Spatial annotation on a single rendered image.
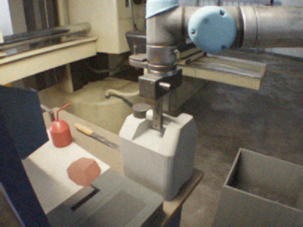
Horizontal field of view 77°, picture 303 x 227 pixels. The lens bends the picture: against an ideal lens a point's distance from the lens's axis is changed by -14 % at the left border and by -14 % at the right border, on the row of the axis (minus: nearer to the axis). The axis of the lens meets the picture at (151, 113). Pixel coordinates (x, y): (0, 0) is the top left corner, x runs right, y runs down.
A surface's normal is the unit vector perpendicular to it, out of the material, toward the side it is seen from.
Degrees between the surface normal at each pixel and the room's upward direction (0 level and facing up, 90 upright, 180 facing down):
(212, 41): 90
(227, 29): 90
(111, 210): 0
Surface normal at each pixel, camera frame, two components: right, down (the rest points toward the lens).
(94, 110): -0.03, 0.46
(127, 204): -0.01, -0.89
